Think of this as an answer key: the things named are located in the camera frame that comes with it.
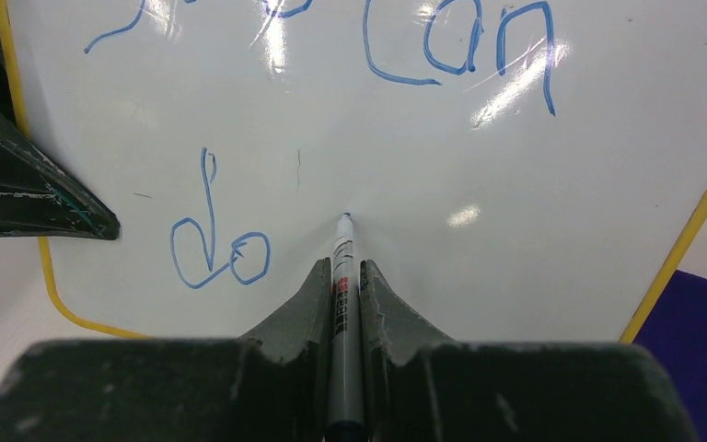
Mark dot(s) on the purple towel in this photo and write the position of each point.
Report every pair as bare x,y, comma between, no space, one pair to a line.
675,332

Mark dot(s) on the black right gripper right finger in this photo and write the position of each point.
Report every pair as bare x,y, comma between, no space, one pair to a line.
422,385

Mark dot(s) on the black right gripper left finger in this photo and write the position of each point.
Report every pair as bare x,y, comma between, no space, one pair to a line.
269,384

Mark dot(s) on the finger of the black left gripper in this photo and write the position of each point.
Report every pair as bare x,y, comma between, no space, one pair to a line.
37,197

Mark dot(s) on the blue white marker pen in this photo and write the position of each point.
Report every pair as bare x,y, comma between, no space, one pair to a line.
346,403

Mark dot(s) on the yellow framed whiteboard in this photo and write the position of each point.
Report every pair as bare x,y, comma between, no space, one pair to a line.
519,170

